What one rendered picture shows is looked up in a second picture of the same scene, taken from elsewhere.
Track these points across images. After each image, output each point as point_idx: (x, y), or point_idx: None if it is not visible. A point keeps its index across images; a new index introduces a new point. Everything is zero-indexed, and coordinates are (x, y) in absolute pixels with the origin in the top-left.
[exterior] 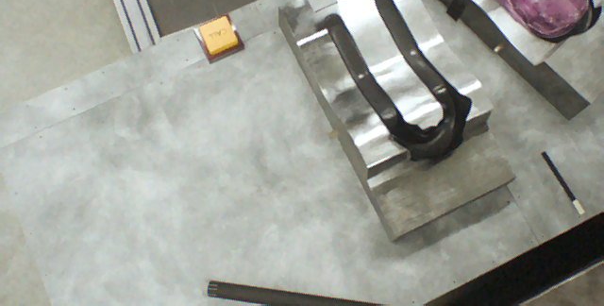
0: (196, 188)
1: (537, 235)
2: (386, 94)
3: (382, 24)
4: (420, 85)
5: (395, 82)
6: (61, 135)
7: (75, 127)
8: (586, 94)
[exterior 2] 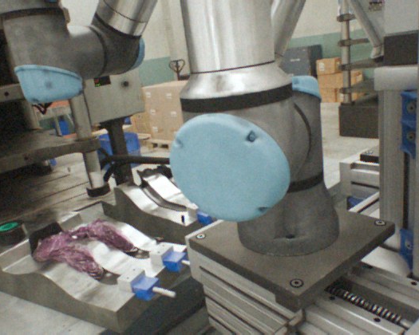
0: None
1: (90, 208)
2: (172, 183)
3: (183, 204)
4: (155, 187)
5: (169, 189)
6: (329, 169)
7: (326, 171)
8: (55, 210)
